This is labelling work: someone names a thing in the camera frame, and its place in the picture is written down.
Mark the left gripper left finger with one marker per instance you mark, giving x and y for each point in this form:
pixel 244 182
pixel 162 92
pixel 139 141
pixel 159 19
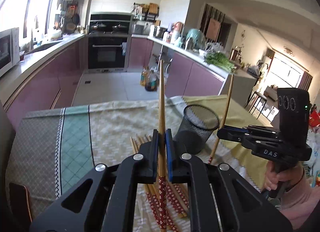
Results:
pixel 104 199

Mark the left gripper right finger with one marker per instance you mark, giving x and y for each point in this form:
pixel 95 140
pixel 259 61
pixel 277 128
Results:
pixel 220 199

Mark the pink sleeve right forearm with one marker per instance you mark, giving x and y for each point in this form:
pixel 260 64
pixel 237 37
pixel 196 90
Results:
pixel 299 202

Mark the right hand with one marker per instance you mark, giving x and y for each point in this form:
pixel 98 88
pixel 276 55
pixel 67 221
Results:
pixel 291 176

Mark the patterned green beige tablecloth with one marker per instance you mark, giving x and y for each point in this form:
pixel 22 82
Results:
pixel 54 149

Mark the black mesh utensil cup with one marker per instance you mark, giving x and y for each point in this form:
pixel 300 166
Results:
pixel 197 125

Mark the green vegetables bundle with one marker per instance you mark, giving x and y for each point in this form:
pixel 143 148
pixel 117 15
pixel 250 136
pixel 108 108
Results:
pixel 220 60

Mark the cooking oil bottle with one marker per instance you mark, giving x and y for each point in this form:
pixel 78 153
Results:
pixel 151 81

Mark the teal ceramic jar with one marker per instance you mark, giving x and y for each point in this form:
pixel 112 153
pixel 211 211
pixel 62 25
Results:
pixel 198 37

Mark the black built-in oven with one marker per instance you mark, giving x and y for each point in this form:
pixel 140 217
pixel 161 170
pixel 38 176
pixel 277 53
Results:
pixel 109 39

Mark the white microwave oven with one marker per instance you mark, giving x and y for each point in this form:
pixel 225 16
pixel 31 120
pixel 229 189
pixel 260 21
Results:
pixel 10 49

